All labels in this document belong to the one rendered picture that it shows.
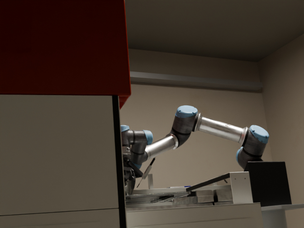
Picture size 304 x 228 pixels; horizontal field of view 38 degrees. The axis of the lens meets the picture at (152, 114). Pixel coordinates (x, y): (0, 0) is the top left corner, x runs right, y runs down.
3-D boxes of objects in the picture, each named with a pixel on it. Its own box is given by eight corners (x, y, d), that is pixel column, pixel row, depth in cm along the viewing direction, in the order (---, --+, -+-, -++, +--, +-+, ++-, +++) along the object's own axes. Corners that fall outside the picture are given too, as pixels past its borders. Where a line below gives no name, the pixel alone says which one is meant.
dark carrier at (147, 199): (112, 197, 194) (112, 196, 194) (99, 205, 225) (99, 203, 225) (187, 193, 203) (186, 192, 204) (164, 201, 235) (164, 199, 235)
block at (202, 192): (196, 196, 206) (196, 190, 207) (194, 197, 209) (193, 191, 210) (212, 195, 208) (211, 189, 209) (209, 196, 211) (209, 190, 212)
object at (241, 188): (234, 204, 190) (230, 172, 194) (188, 214, 241) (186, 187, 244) (253, 203, 193) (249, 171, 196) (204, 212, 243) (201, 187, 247)
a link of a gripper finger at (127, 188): (121, 199, 213) (120, 180, 215) (130, 199, 217) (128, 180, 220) (126, 198, 211) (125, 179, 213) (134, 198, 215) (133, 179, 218)
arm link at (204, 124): (262, 149, 260) (173, 122, 266) (271, 128, 253) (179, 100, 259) (262, 159, 249) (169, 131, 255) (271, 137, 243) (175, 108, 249)
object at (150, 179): (143, 189, 239) (141, 165, 243) (141, 190, 243) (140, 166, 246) (154, 189, 241) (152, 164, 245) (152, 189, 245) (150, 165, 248)
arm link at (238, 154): (260, 175, 258) (248, 161, 269) (267, 155, 252) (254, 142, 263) (243, 175, 253) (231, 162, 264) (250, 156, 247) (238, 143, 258)
